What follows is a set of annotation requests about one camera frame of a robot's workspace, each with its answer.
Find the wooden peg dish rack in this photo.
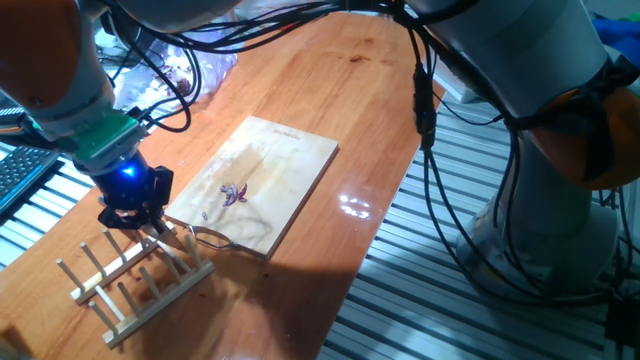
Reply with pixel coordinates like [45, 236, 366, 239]
[55, 219, 216, 349]

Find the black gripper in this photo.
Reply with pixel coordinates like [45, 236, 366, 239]
[91, 151, 175, 231]

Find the large reddish wooden panel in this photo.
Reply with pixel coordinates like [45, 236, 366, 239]
[0, 10, 446, 360]

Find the clear bag of chopped onion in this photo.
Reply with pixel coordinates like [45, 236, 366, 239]
[112, 14, 239, 109]

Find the red onion piece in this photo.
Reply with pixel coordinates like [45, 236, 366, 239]
[219, 182, 249, 208]

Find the light wooden cutting board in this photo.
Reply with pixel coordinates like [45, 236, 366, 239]
[163, 115, 340, 260]

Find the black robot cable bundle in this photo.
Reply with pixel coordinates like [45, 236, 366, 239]
[99, 0, 640, 307]

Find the steel cleaver knife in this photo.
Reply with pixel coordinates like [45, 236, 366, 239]
[138, 221, 189, 252]

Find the blue plastic bag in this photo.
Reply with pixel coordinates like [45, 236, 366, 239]
[592, 12, 640, 67]

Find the black keyboard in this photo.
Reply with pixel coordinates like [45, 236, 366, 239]
[0, 145, 61, 215]

